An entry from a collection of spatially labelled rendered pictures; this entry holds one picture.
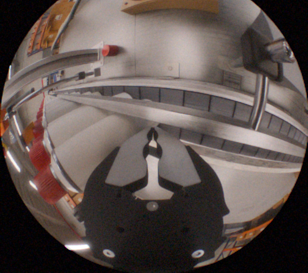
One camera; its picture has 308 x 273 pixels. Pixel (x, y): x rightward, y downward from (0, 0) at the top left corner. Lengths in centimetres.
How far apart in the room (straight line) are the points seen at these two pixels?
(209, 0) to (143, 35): 17
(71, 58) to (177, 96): 30
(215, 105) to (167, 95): 7
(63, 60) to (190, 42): 31
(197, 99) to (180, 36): 13
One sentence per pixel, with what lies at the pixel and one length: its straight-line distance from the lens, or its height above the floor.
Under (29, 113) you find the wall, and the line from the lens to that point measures 820.
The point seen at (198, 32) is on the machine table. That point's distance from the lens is 21.
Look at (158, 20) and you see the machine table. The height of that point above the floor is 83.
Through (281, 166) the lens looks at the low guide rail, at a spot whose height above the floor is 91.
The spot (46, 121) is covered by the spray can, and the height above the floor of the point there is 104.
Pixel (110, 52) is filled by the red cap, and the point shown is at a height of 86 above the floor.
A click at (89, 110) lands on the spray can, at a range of 15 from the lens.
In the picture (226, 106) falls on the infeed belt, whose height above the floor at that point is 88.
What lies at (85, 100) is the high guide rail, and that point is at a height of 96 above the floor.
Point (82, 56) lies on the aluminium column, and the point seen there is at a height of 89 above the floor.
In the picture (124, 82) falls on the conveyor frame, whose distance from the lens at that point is 21.
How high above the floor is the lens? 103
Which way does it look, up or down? 51 degrees down
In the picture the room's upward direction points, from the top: 130 degrees counter-clockwise
